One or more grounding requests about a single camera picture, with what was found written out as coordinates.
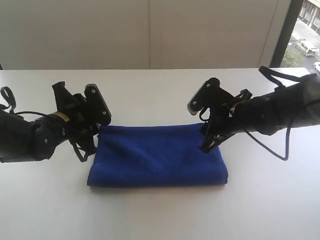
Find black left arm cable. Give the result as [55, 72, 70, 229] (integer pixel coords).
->
[0, 86, 48, 121]

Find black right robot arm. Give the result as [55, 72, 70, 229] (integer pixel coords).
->
[189, 73, 320, 153]

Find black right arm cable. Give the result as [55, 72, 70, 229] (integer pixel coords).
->
[197, 66, 320, 162]

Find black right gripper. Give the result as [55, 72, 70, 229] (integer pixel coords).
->
[200, 89, 253, 153]

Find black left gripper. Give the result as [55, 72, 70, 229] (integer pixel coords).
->
[52, 81, 99, 163]

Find dark window frame post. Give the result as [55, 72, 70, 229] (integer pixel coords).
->
[269, 0, 304, 68]

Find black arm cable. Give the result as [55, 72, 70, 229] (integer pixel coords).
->
[197, 66, 320, 162]
[0, 86, 48, 121]

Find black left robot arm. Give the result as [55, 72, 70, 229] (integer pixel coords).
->
[0, 81, 100, 163]

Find blue microfiber towel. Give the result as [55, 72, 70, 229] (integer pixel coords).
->
[86, 123, 229, 188]

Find white car outside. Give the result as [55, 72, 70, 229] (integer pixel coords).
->
[313, 62, 320, 72]

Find white bus outside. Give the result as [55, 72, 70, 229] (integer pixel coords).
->
[297, 40, 320, 57]

